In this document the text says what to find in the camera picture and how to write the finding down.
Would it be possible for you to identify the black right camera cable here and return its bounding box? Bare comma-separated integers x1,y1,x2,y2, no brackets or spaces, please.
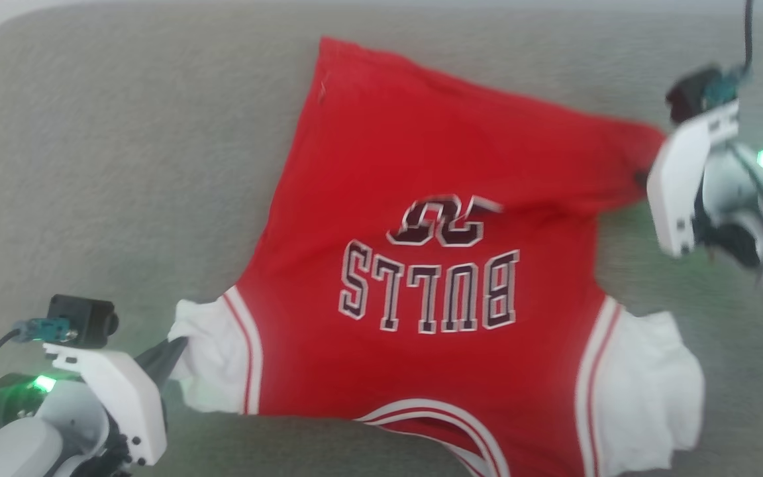
742,0,754,77

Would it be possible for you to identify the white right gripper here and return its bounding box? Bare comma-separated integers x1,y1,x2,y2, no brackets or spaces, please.
633,99,740,258

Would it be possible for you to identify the red Bulls basketball jersey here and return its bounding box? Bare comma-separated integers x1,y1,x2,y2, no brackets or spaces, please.
168,36,705,477

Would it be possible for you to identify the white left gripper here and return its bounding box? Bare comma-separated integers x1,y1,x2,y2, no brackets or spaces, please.
44,337,189,468

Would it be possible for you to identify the grey fabric sofa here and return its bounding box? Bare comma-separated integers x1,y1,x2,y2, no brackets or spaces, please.
0,0,763,477

